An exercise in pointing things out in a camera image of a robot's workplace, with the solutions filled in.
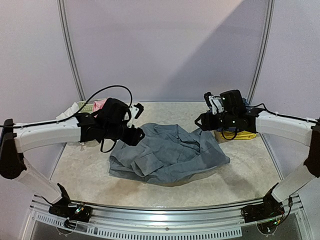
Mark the aluminium front rail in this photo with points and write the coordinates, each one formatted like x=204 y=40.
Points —
x=220 y=222

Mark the yellow folded t-shirt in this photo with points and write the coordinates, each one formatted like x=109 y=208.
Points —
x=242 y=135

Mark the pink garment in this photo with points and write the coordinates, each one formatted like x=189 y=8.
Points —
x=98 y=104

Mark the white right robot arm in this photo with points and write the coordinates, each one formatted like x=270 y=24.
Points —
x=294 y=141

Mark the beige perforated laundry basket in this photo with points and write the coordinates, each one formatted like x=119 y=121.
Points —
x=85 y=107

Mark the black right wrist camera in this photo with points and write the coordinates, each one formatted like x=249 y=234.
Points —
x=229 y=101

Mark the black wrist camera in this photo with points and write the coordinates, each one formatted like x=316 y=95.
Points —
x=229 y=101
x=117 y=112

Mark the aluminium frame post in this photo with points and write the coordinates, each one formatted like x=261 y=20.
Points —
x=262 y=49
x=69 y=49

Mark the right aluminium frame post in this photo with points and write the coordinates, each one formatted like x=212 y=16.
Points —
x=262 y=49

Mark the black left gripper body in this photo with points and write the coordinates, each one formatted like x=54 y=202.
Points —
x=114 y=132

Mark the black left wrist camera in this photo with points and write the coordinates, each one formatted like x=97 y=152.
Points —
x=117 y=112

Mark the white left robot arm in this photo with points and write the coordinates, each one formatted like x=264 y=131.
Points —
x=22 y=147

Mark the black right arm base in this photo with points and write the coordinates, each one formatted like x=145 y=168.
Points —
x=269 y=208

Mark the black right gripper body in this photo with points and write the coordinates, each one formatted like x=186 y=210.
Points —
x=207 y=121

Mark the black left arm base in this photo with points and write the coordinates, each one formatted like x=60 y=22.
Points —
x=72 y=211

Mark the left aluminium frame post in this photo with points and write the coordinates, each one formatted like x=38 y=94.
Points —
x=69 y=49

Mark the white garment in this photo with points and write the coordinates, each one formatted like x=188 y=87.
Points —
x=69 y=112

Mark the grey garment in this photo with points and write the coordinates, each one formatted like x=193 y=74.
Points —
x=167 y=154

